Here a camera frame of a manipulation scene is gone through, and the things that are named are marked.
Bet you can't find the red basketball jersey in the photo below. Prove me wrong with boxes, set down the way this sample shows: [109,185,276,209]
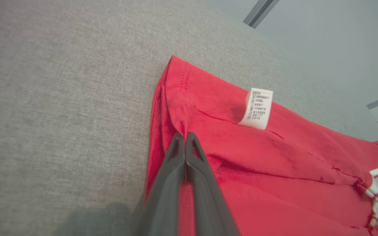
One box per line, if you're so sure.
[143,55,378,236]

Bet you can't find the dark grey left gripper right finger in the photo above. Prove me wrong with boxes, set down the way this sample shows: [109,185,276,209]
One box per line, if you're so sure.
[186,132,240,236]

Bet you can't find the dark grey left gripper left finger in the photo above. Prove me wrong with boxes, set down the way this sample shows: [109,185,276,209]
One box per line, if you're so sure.
[139,132,186,236]

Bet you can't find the grey double-foot partition post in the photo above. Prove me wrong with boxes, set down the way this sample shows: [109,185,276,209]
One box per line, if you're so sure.
[243,0,280,29]

